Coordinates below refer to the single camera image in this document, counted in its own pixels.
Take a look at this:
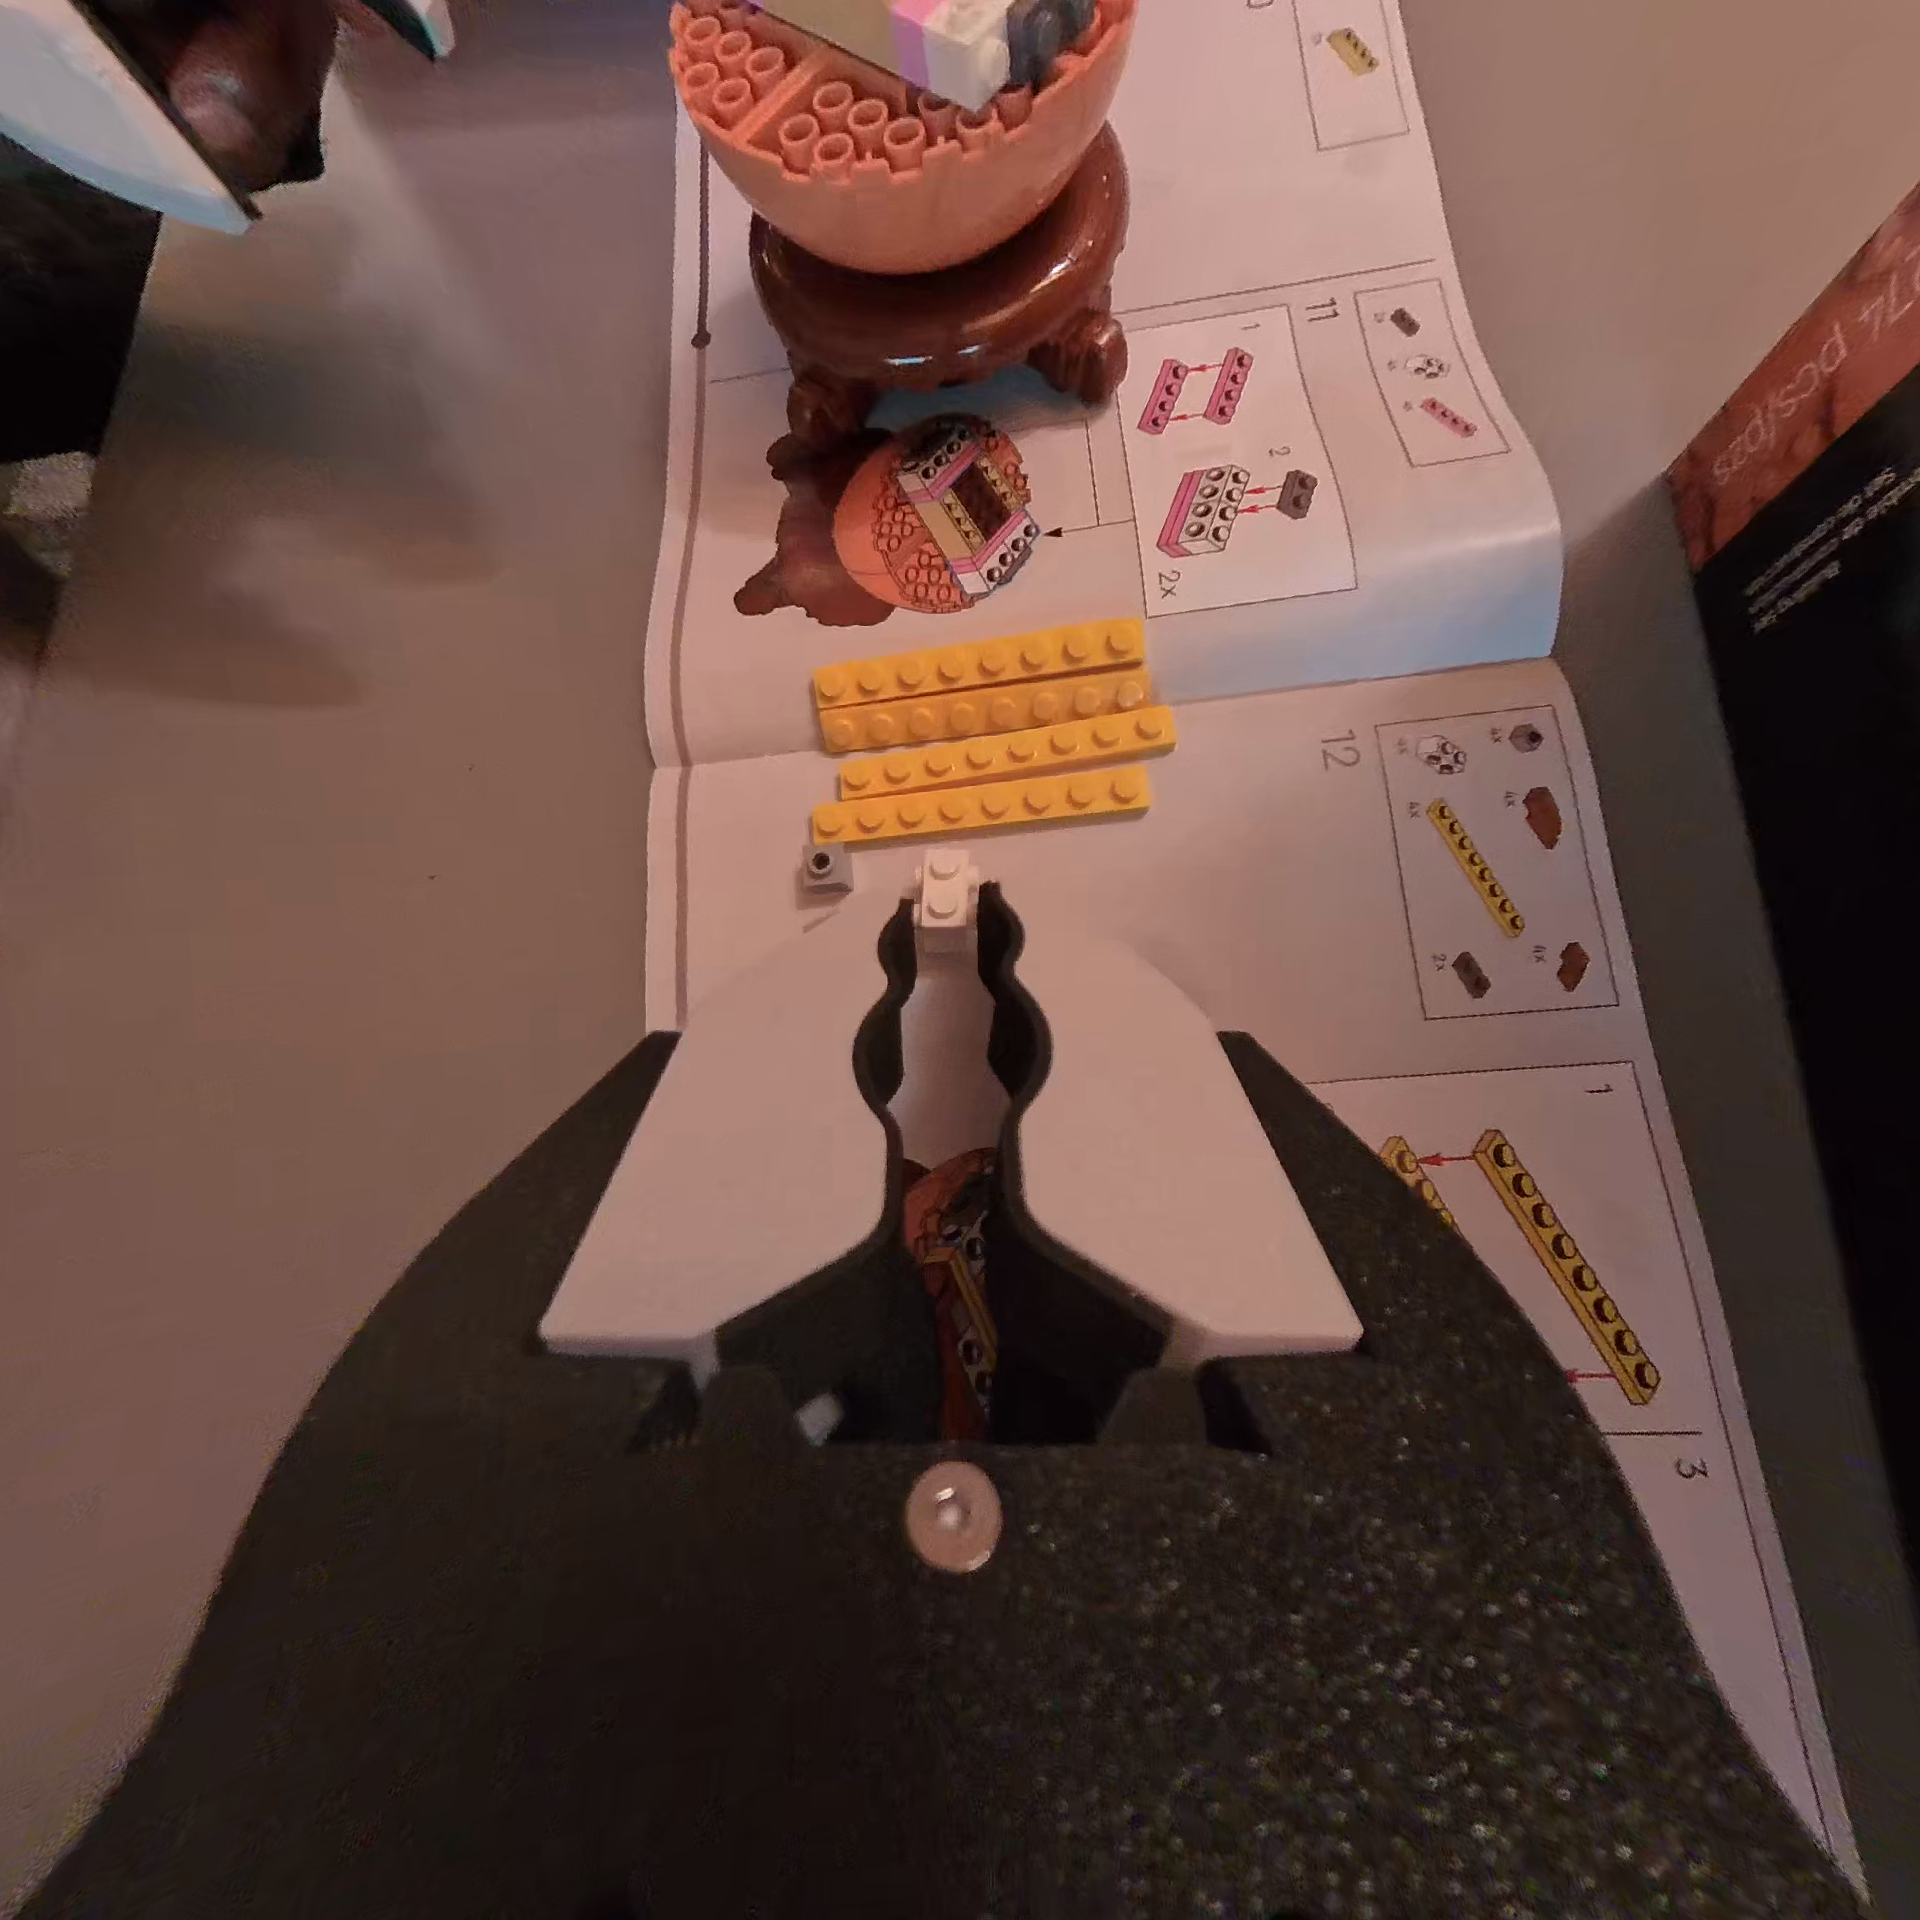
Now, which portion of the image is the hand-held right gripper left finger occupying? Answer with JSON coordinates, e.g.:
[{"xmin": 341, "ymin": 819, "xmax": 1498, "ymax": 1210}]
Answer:
[{"xmin": 542, "ymin": 897, "xmax": 920, "ymax": 1361}]

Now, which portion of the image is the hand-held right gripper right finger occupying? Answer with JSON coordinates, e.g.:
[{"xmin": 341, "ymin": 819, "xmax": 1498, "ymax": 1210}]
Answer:
[{"xmin": 984, "ymin": 897, "xmax": 1359, "ymax": 1375}]

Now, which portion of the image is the small white brick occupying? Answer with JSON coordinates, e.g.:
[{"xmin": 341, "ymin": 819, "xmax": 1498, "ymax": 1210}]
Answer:
[{"xmin": 910, "ymin": 853, "xmax": 995, "ymax": 970}]

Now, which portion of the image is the person's left hand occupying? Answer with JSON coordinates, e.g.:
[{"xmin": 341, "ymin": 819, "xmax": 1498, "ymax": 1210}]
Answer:
[{"xmin": 150, "ymin": 0, "xmax": 341, "ymax": 187}]

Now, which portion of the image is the brick flowerpot model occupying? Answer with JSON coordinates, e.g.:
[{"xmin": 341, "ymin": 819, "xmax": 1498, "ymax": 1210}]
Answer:
[{"xmin": 668, "ymin": 0, "xmax": 1144, "ymax": 482}]

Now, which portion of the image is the brick set instruction booklet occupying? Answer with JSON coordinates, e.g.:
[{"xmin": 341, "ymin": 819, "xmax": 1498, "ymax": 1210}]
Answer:
[{"xmin": 639, "ymin": 0, "xmax": 1867, "ymax": 1920}]

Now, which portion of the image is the black orchid print set box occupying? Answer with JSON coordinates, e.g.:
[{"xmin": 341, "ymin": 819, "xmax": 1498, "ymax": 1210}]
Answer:
[{"xmin": 1659, "ymin": 182, "xmax": 1920, "ymax": 1562}]

